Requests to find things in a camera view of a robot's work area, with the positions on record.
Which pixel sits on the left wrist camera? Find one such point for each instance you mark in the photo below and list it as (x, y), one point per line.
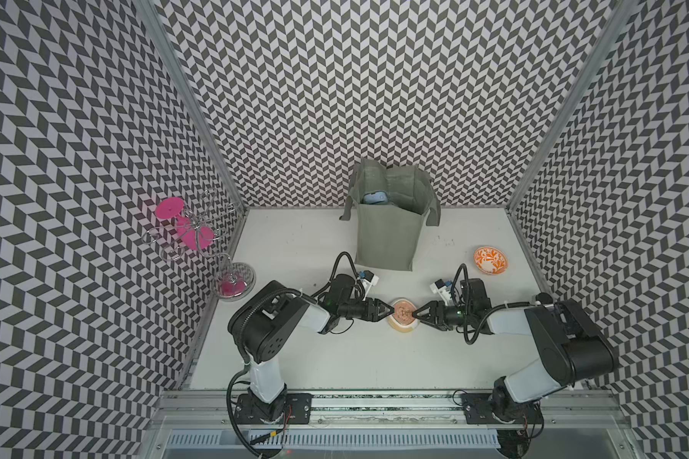
(367, 280)

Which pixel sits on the aluminium front rail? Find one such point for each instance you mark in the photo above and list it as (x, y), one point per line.
(438, 408)

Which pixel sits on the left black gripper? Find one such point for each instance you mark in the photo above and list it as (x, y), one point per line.
(374, 316)

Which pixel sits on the orange round clock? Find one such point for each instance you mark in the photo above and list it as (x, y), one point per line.
(402, 319)

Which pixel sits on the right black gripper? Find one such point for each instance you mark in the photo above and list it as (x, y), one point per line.
(436, 310)

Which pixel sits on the jar with black lid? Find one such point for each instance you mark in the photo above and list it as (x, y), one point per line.
(544, 299)

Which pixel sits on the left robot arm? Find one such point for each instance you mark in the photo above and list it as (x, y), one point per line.
(258, 395)

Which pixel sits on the orange patterned bowl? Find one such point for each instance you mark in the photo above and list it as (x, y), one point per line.
(490, 261)

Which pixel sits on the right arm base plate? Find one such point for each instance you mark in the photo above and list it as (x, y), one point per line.
(480, 408)

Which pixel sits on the blue square alarm clock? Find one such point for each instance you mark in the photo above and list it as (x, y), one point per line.
(376, 198)

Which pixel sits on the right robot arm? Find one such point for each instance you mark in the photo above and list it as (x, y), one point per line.
(571, 347)

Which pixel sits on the green canvas bag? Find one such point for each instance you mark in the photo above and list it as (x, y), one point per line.
(388, 235)

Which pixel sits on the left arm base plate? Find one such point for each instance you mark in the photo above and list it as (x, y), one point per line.
(293, 408)

